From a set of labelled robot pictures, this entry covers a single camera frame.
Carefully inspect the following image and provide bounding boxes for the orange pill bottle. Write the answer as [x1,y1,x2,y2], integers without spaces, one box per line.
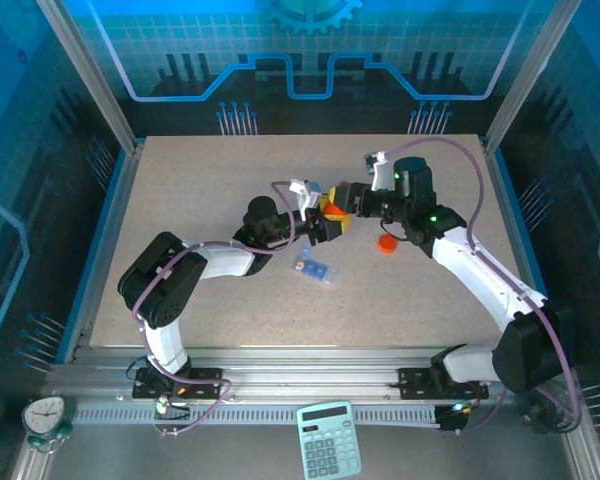
[319,197,352,224]

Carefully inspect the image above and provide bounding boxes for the blue clear pill organizer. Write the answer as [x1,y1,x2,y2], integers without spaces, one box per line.
[290,243,341,290]

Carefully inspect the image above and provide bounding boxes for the aluminium mounting beam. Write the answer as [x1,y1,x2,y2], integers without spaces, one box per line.
[44,347,576,406]

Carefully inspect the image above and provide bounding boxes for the mint green calculator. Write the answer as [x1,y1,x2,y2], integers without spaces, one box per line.
[295,401,364,480]

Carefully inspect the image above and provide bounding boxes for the small circuit board with LED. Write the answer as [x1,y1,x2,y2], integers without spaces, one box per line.
[154,397,191,419]

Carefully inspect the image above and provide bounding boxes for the black controller box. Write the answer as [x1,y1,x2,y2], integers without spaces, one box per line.
[434,403,469,432]

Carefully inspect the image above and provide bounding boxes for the small black desk fan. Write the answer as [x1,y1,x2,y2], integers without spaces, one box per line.
[522,387,584,435]

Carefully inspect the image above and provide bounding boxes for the green alarm clock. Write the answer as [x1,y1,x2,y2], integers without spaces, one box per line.
[21,394,76,454]

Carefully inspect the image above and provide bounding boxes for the right wrist camera, white mount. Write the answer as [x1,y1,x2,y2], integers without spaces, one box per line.
[363,152,396,192]

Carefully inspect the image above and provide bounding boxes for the wrist camera, white mount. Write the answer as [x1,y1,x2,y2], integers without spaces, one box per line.
[363,152,396,192]
[288,178,327,224]

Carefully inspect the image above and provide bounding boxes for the left wrist camera, white mount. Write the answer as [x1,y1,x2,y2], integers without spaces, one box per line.
[288,178,327,224]

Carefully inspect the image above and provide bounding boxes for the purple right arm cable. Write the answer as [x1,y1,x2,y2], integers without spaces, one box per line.
[385,137,581,436]

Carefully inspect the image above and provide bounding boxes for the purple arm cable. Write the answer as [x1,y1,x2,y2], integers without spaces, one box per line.
[132,180,297,439]
[385,137,581,436]

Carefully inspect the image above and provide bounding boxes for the aluminium table side rail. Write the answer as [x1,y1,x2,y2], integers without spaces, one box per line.
[479,137,569,364]
[54,139,146,364]

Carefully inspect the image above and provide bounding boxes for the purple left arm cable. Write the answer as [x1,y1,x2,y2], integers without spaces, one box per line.
[132,180,297,439]

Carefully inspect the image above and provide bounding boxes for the aluminium frame post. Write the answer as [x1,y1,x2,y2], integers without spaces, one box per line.
[34,0,144,151]
[482,0,584,151]

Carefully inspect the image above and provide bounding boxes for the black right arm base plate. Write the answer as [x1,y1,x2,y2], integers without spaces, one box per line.
[397,367,490,400]

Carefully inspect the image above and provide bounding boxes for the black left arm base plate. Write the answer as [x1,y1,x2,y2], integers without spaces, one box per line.
[131,367,224,400]

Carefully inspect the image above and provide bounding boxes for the grey slotted cable duct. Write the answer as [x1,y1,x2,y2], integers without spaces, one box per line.
[72,404,441,426]

